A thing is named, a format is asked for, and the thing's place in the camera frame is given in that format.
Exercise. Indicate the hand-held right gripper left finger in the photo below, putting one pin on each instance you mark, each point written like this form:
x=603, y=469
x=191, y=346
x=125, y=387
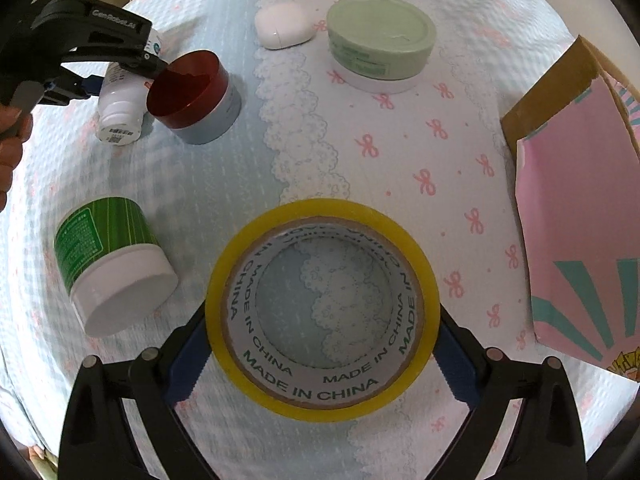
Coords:
x=186, y=364

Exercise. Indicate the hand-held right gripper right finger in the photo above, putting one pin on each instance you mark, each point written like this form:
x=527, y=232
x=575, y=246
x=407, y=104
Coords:
x=456, y=357

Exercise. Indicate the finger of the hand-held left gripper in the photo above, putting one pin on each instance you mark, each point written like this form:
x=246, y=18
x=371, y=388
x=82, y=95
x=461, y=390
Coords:
x=150, y=63
x=92, y=84

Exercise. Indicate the red lid grey jar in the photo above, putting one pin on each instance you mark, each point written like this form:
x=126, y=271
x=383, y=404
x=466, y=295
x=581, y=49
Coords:
x=186, y=90

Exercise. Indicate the yellow packing tape roll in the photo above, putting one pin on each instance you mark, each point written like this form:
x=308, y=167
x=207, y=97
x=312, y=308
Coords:
x=227, y=280

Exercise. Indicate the person's left hand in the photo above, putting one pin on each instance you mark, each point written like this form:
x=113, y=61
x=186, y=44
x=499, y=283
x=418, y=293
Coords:
x=11, y=140

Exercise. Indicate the white pill bottle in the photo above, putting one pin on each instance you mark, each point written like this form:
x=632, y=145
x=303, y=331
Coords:
x=119, y=110

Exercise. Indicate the green striped white lid jar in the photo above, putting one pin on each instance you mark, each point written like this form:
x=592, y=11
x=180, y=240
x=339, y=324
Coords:
x=107, y=260

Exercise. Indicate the white earbud case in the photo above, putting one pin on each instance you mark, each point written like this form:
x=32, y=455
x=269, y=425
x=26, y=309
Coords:
x=282, y=24

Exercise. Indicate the pink cardboard box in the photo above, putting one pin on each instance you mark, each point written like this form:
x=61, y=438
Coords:
x=580, y=200

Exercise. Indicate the bow print bedsheet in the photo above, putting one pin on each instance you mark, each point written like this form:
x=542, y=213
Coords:
x=360, y=175

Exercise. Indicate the pale green lid jar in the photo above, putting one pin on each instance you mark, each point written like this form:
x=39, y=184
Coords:
x=380, y=30

